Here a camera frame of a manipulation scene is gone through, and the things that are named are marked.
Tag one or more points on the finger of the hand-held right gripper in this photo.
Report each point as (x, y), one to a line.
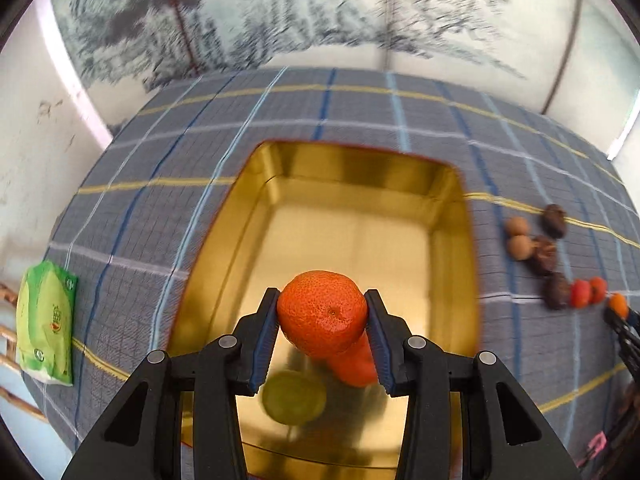
(631, 347)
(616, 321)

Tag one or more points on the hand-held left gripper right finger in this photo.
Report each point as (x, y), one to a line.
(378, 345)

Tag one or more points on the dark brown water chestnut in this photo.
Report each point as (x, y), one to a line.
(544, 255)
(556, 291)
(555, 220)

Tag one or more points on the small orange kumquat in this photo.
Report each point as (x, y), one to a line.
(618, 305)

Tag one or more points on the pink clip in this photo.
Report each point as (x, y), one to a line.
(594, 444)

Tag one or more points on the orange tangerine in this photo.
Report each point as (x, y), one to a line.
(320, 310)

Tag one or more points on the red tin with gold inside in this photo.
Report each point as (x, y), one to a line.
(350, 240)

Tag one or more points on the tan longan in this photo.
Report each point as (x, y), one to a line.
(515, 226)
(520, 248)

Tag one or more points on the green tissue pack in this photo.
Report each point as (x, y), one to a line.
(47, 325)

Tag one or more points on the round green fruit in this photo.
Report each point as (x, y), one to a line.
(295, 400)

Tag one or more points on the bamboo rack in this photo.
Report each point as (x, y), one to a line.
(10, 360)

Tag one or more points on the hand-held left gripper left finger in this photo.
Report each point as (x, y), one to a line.
(265, 340)

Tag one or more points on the painted landscape folding screen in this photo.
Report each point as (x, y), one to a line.
(200, 10)

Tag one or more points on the grey plaid tablecloth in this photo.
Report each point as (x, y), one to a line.
(350, 110)

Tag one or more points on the red cherry tomato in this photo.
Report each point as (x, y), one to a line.
(598, 290)
(580, 294)

